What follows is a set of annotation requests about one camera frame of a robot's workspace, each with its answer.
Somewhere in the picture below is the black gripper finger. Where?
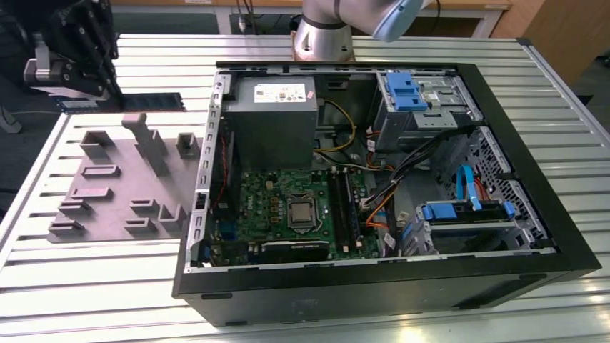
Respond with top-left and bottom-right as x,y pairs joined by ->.
97,0 -> 119,60
68,34 -> 125,110

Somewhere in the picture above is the black RAM slot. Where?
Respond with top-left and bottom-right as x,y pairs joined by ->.
331,168 -> 350,251

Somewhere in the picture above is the grey stand foot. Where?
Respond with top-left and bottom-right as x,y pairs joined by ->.
0,105 -> 23,135

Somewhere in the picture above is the grey power supply unit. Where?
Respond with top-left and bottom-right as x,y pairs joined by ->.
223,76 -> 319,171

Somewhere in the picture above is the grey parts rack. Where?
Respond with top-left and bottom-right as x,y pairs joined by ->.
45,113 -> 206,244

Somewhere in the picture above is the green motherboard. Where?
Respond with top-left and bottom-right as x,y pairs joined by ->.
212,169 -> 382,262

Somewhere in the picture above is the blue expansion slot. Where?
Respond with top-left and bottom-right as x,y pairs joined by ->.
219,220 -> 239,241

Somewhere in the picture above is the silver CPU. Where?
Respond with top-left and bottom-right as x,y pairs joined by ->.
288,202 -> 318,224

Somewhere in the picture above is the CPU socket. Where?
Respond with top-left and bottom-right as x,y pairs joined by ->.
283,192 -> 324,236

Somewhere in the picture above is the blue plastic disk carrier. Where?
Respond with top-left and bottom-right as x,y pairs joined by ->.
386,73 -> 428,113

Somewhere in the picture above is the black graphics card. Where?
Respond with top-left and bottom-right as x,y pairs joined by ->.
256,238 -> 331,262

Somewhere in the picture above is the grey metal drive cage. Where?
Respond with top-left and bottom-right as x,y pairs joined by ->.
374,70 -> 482,151

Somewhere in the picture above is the blue plastic latch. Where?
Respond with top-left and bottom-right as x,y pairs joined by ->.
398,221 -> 415,247

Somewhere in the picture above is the white desk with wooden top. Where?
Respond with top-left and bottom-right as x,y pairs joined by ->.
208,0 -> 514,39

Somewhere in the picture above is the hard disk in blue carrier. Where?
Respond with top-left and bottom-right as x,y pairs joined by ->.
422,200 -> 515,225

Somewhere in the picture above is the black PC case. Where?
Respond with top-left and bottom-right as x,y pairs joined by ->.
171,60 -> 602,327

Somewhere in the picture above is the grey metal disk bay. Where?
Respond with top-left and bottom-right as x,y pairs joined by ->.
395,203 -> 557,257

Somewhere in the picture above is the wooden cabinet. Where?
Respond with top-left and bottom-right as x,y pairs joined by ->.
492,0 -> 610,96

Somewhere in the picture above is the black hanging cable with plug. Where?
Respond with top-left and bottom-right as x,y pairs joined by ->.
235,0 -> 264,35

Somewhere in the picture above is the yellow wire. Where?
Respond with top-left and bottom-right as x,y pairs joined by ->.
318,99 -> 358,153

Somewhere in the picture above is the black cable bundle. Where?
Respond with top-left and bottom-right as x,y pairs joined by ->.
364,125 -> 478,212

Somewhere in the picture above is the orange wire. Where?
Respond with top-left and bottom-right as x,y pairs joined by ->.
364,205 -> 396,229

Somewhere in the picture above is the blue flat wire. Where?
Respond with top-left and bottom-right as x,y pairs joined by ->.
455,165 -> 483,210

